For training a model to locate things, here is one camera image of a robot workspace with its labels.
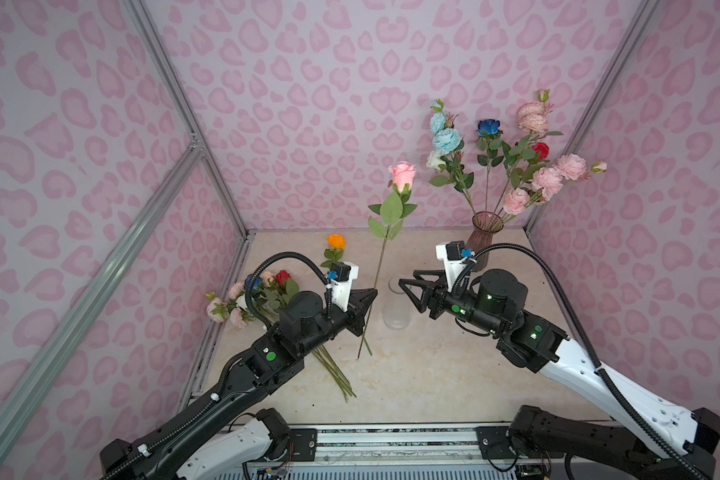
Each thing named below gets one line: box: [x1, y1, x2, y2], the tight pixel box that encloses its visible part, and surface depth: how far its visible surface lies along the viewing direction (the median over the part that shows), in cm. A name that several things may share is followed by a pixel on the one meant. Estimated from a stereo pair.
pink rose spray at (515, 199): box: [503, 188, 530, 215], surface depth 84 cm
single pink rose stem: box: [358, 161, 417, 360], surface depth 61 cm
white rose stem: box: [426, 150, 447, 173], surface depth 85 cm
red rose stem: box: [532, 142, 550, 164], surface depth 90 cm
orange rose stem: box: [320, 233, 347, 269], surface depth 115 cm
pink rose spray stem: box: [506, 89, 564, 192], surface depth 86 cm
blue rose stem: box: [476, 119, 505, 213], surface depth 90 cm
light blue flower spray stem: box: [429, 99, 481, 227], surface depth 84 cm
